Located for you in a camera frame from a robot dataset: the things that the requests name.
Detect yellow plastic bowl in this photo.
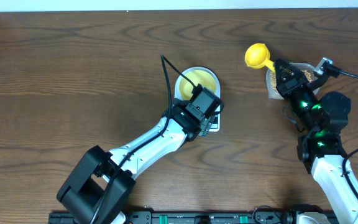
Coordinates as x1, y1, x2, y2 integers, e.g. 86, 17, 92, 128
179, 69, 217, 100

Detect white digital kitchen scale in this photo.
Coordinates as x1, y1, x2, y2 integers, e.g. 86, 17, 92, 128
174, 66, 221, 133

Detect pile of soybeans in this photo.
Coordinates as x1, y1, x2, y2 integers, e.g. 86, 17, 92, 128
268, 70, 313, 93

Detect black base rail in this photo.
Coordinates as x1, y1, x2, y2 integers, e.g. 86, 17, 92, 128
48, 210, 335, 224

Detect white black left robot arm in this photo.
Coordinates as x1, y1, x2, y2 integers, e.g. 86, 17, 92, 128
57, 85, 223, 223

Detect yellow measuring scoop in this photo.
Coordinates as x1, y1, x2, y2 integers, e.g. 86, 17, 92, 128
244, 43, 275, 72

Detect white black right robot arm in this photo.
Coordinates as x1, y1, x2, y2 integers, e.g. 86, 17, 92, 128
273, 58, 358, 223

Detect clear plastic container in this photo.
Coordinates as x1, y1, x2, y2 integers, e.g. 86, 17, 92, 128
266, 62, 316, 100

